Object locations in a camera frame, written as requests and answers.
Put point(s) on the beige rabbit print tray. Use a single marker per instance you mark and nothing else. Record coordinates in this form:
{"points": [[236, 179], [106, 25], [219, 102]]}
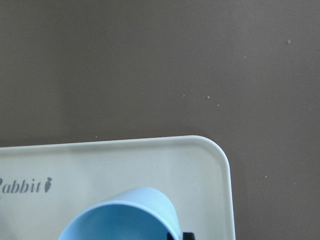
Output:
{"points": [[42, 187]]}

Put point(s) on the light blue plastic cup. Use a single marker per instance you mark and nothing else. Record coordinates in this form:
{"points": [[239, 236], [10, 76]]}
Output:
{"points": [[142, 213]]}

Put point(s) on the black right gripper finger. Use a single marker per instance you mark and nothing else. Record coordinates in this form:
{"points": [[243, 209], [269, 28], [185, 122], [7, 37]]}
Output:
{"points": [[188, 236]]}

